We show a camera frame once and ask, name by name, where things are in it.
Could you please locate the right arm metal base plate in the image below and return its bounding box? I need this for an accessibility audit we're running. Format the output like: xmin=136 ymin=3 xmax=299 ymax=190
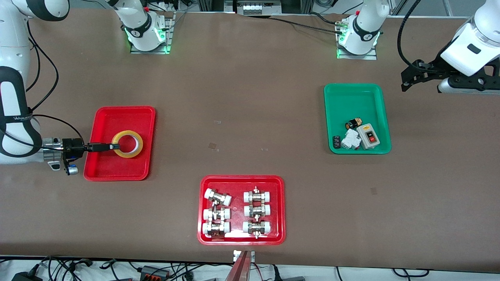
xmin=130 ymin=12 xmax=175 ymax=55

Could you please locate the red silver camera post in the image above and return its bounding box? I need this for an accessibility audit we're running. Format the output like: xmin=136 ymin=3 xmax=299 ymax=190
xmin=225 ymin=250 xmax=256 ymax=281

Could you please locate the white circuit breaker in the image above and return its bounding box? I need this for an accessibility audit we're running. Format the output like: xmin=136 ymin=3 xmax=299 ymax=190
xmin=341 ymin=129 xmax=361 ymax=151

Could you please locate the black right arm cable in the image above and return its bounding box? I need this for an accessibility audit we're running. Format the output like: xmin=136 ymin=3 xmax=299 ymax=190
xmin=0 ymin=20 xmax=84 ymax=151

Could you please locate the white terminal block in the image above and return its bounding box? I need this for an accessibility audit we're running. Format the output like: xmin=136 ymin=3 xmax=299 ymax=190
xmin=236 ymin=1 xmax=282 ymax=15

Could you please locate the grey push-button switch box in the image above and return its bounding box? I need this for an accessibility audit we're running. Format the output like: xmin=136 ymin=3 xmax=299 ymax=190
xmin=356 ymin=123 xmax=380 ymax=150

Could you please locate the black floor cable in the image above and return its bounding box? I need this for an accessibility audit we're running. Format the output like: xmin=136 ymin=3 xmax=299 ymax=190
xmin=393 ymin=269 xmax=430 ymax=278

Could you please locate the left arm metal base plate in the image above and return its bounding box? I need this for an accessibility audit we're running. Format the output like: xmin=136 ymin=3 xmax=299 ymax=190
xmin=337 ymin=14 xmax=378 ymax=60

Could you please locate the yellow packing tape roll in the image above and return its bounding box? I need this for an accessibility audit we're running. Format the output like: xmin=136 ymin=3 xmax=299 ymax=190
xmin=112 ymin=130 xmax=144 ymax=159

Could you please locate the red plastic tray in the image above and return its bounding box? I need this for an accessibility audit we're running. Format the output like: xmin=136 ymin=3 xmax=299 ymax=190
xmin=83 ymin=106 xmax=156 ymax=181
xmin=197 ymin=175 xmax=286 ymax=246

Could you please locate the black power adapter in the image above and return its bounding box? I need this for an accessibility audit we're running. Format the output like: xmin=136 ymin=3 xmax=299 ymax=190
xmin=12 ymin=271 xmax=43 ymax=281

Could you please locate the green plastic tray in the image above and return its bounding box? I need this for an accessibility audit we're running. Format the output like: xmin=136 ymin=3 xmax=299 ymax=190
xmin=324 ymin=83 xmax=392 ymax=155

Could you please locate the black table cable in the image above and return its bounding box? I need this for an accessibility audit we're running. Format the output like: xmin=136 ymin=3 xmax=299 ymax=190
xmin=269 ymin=16 xmax=343 ymax=35
xmin=309 ymin=12 xmax=341 ymax=25

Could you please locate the black connector box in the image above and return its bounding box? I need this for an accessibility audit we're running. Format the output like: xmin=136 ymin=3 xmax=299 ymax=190
xmin=139 ymin=265 xmax=170 ymax=279

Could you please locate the white metal pipe fitting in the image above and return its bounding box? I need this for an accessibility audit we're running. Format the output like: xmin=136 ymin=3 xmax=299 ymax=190
xmin=202 ymin=221 xmax=231 ymax=238
xmin=243 ymin=203 xmax=272 ymax=218
xmin=242 ymin=219 xmax=272 ymax=238
xmin=204 ymin=188 xmax=232 ymax=206
xmin=202 ymin=207 xmax=231 ymax=222
xmin=243 ymin=187 xmax=273 ymax=203

